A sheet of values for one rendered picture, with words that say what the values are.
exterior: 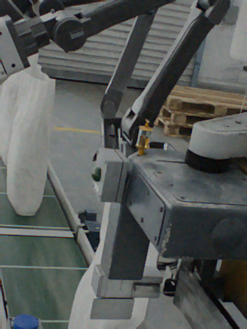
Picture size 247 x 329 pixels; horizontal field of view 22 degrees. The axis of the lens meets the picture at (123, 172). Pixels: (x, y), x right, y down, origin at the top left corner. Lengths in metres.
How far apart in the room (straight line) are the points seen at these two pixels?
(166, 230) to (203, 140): 0.24
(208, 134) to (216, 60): 8.45
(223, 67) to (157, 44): 1.15
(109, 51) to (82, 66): 0.44
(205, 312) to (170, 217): 0.28
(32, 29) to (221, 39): 8.20
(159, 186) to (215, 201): 0.10
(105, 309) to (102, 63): 7.75
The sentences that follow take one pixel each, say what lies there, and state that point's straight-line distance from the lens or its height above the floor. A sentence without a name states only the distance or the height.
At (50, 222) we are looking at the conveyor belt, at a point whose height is 0.38.
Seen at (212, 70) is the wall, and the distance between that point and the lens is 9.66.
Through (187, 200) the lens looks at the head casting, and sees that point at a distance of 1.05.
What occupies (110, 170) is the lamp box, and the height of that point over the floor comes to 1.31.
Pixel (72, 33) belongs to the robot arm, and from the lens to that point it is 1.49.
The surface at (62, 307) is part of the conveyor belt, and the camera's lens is 2.53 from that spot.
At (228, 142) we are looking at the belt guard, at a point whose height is 1.40.
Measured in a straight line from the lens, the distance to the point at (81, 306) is 1.82.
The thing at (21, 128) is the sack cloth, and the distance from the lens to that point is 3.16.
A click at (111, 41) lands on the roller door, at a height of 0.63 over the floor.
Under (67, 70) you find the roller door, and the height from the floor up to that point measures 0.15.
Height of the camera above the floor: 1.69
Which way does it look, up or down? 18 degrees down
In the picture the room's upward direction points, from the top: 11 degrees clockwise
